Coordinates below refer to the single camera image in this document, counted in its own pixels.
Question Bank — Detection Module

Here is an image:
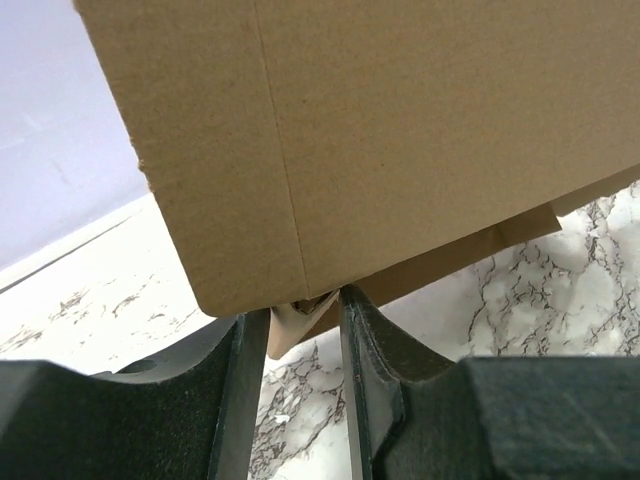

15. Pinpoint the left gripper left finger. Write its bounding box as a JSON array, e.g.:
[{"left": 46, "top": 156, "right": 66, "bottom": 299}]
[{"left": 1, "top": 310, "right": 270, "bottom": 479}]

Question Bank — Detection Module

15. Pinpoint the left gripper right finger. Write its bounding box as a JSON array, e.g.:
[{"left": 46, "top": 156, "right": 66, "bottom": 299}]
[{"left": 340, "top": 286, "right": 639, "bottom": 479}]

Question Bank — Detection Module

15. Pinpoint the brown cardboard box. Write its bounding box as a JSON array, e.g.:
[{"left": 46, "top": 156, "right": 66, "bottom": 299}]
[{"left": 75, "top": 1, "right": 639, "bottom": 358}]

